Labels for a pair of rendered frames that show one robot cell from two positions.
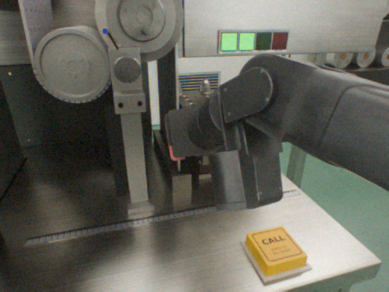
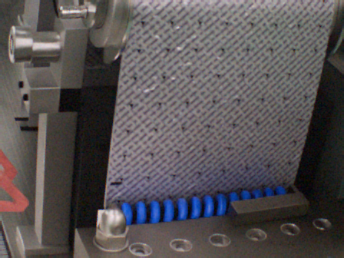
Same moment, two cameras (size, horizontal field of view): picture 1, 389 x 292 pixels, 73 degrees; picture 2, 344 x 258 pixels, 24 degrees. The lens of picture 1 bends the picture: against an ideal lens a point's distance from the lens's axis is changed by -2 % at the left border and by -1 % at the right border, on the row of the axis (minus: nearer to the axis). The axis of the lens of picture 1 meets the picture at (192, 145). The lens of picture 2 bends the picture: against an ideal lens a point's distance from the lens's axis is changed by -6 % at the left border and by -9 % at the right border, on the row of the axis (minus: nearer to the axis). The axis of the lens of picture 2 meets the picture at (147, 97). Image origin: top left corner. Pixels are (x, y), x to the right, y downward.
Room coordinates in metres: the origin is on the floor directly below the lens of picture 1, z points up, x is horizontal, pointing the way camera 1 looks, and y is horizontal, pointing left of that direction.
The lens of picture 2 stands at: (0.47, -0.71, 1.55)
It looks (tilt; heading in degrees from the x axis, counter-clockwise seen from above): 27 degrees down; 84
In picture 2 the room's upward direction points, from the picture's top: 8 degrees clockwise
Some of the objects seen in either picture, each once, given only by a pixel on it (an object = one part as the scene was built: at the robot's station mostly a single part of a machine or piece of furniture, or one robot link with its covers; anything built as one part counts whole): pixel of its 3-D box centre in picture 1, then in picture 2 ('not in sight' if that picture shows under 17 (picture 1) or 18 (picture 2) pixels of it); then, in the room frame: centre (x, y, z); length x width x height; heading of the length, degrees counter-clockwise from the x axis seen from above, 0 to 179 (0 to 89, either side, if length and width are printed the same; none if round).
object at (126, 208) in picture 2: not in sight; (210, 210); (0.63, 0.04, 1.03); 0.21 x 0.04 x 0.03; 16
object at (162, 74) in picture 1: (166, 79); (219, 128); (0.63, 0.06, 1.12); 0.23 x 0.01 x 0.18; 16
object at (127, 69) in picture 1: (127, 68); (20, 44); (0.41, 0.10, 1.18); 0.04 x 0.02 x 0.04; 106
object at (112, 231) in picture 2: not in sight; (112, 226); (0.52, -0.04, 1.05); 0.04 x 0.04 x 0.04
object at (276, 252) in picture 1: (274, 249); not in sight; (0.31, -0.13, 0.91); 0.07 x 0.07 x 0.02; 16
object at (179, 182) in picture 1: (169, 154); not in sight; (0.63, 0.06, 0.92); 0.28 x 0.04 x 0.04; 16
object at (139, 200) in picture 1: (132, 136); (44, 143); (0.45, 0.11, 1.05); 0.06 x 0.05 x 0.31; 16
